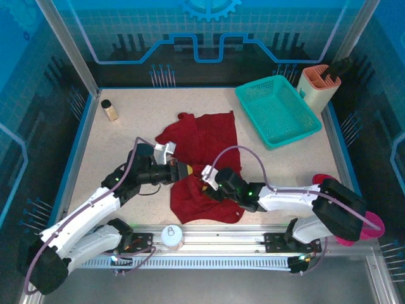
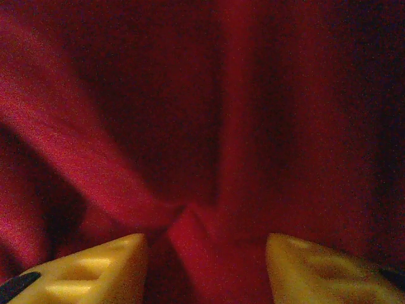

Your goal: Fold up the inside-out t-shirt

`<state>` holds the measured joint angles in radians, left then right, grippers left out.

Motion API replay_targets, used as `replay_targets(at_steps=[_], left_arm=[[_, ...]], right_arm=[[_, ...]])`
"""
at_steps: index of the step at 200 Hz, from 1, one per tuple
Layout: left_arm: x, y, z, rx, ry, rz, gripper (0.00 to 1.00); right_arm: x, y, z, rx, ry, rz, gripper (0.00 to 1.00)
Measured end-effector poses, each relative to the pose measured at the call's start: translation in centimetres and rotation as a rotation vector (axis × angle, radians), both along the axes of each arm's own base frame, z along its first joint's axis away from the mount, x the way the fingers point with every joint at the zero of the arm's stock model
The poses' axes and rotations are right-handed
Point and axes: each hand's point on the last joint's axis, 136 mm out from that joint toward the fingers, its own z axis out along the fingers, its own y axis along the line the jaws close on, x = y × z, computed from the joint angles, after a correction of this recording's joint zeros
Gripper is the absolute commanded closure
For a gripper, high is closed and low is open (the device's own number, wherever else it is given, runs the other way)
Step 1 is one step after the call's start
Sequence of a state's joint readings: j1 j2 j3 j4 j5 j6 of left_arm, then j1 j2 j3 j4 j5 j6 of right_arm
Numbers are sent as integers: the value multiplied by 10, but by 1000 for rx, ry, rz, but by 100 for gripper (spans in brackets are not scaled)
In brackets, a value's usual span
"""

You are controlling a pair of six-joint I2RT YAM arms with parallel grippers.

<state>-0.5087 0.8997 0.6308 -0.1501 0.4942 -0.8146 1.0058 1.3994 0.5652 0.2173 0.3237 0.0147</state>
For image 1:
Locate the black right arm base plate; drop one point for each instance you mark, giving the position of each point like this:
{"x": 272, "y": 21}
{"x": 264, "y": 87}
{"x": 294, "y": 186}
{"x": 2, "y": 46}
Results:
{"x": 275, "y": 242}

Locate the black controller box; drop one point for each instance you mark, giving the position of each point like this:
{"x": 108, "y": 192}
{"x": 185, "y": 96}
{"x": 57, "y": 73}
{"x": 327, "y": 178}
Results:
{"x": 297, "y": 264}
{"x": 121, "y": 262}

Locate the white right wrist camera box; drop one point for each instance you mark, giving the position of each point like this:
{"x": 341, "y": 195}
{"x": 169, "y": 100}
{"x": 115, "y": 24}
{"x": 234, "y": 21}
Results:
{"x": 211, "y": 177}

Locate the pink goblet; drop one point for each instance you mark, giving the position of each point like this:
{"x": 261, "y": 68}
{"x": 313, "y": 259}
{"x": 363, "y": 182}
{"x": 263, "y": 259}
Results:
{"x": 373, "y": 234}

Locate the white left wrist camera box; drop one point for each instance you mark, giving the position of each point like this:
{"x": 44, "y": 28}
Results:
{"x": 164, "y": 153}

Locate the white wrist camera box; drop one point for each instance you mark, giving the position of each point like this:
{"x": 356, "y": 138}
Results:
{"x": 211, "y": 177}
{"x": 164, "y": 153}

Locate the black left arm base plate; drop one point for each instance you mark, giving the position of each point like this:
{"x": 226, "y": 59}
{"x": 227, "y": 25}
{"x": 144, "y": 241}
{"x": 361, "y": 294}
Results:
{"x": 142, "y": 242}

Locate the spice jar black lid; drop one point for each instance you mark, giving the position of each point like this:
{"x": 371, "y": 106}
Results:
{"x": 110, "y": 111}

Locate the aluminium frame post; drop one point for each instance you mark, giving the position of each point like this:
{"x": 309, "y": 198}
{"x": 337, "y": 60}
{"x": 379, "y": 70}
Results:
{"x": 354, "y": 35}
{"x": 72, "y": 60}

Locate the teal plastic lattice basket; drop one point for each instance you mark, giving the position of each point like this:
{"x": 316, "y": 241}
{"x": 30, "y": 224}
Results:
{"x": 278, "y": 107}

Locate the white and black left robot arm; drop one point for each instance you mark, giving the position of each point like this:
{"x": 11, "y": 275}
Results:
{"x": 82, "y": 218}

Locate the aluminium front rail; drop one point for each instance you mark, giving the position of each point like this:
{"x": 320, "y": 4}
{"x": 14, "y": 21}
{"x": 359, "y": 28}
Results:
{"x": 221, "y": 240}

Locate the cream utensil holder orange rim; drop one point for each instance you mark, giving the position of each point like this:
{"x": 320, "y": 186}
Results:
{"x": 316, "y": 95}

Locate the red t-shirt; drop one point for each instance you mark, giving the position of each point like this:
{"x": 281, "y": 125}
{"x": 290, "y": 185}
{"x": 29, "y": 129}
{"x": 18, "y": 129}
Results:
{"x": 209, "y": 139}

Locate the tin can pull-tab lid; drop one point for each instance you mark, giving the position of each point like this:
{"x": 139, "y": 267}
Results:
{"x": 172, "y": 237}

